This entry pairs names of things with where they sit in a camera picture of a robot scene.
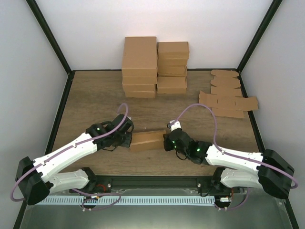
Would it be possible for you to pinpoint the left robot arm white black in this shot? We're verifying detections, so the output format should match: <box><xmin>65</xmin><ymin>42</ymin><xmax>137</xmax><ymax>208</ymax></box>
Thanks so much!
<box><xmin>16</xmin><ymin>114</ymin><xmax>134</xmax><ymax>205</ymax></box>

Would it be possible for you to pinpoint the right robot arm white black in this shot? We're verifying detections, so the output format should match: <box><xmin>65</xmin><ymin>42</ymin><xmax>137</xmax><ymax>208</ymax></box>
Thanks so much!
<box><xmin>163</xmin><ymin>128</ymin><xmax>294</xmax><ymax>199</ymax></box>

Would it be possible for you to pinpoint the bottom large folded box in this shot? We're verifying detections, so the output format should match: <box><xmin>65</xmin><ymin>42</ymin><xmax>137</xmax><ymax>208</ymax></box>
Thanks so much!
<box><xmin>125</xmin><ymin>91</ymin><xmax>156</xmax><ymax>98</ymax></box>

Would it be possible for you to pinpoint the bottom small folded box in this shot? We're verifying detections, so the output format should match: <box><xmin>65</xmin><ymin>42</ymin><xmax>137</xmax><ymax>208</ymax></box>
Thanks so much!
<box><xmin>157</xmin><ymin>76</ymin><xmax>187</xmax><ymax>94</ymax></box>

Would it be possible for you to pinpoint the top large folded cardboard box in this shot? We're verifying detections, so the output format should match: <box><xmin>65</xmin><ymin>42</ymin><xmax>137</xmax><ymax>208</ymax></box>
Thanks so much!
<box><xmin>122</xmin><ymin>36</ymin><xmax>158</xmax><ymax>77</ymax></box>

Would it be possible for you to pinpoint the top small folded cardboard box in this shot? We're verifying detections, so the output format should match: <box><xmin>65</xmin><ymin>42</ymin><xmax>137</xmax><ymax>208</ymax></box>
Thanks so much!
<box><xmin>157</xmin><ymin>42</ymin><xmax>190</xmax><ymax>59</ymax></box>

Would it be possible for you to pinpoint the stack of flat cardboard blanks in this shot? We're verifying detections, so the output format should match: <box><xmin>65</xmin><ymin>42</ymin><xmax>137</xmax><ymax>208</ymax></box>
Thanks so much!
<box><xmin>199</xmin><ymin>69</ymin><xmax>258</xmax><ymax>118</ymax></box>

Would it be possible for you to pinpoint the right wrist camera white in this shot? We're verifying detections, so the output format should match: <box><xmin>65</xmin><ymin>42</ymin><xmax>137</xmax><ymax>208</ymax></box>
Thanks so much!
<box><xmin>167</xmin><ymin>120</ymin><xmax>182</xmax><ymax>132</ymax></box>

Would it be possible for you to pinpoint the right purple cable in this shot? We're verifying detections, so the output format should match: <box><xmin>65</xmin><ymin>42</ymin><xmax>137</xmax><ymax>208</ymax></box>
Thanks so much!
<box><xmin>173</xmin><ymin>103</ymin><xmax>299</xmax><ymax>212</ymax></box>

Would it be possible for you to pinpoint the purple cable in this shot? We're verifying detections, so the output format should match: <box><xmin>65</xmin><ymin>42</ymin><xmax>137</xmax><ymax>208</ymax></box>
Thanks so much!
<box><xmin>9</xmin><ymin>103</ymin><xmax>129</xmax><ymax>212</ymax></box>
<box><xmin>173</xmin><ymin>103</ymin><xmax>299</xmax><ymax>212</ymax></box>

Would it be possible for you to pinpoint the black aluminium frame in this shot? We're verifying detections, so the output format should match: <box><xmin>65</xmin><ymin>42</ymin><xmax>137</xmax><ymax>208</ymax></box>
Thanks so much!
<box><xmin>13</xmin><ymin>0</ymin><xmax>301</xmax><ymax>229</ymax></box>

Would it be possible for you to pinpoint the light blue slotted cable duct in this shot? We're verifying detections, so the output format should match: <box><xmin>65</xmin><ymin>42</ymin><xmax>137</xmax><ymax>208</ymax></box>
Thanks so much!
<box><xmin>38</xmin><ymin>196</ymin><xmax>215</xmax><ymax>206</ymax></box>

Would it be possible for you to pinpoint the grey metal base plate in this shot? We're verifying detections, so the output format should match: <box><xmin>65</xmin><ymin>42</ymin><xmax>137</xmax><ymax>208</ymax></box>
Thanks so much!
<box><xmin>20</xmin><ymin>189</ymin><xmax>293</xmax><ymax>229</ymax></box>

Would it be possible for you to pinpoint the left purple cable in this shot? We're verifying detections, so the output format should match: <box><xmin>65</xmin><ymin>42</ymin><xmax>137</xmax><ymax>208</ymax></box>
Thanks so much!
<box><xmin>9</xmin><ymin>103</ymin><xmax>129</xmax><ymax>212</ymax></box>

